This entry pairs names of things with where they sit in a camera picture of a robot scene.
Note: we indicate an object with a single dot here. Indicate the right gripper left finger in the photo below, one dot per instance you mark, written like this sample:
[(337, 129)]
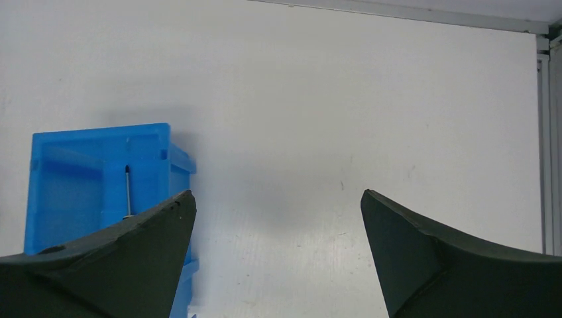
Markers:
[(129, 269)]

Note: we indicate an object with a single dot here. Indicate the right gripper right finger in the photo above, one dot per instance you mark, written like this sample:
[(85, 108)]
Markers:
[(428, 269)]

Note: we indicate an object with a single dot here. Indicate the black yellow screwdriver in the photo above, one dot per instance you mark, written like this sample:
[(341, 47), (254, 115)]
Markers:
[(128, 193)]

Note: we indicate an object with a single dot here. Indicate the blue plastic bin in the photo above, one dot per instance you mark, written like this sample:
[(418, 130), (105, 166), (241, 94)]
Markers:
[(77, 186)]

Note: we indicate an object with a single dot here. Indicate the right aluminium frame post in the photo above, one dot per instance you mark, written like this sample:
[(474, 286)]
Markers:
[(549, 111)]

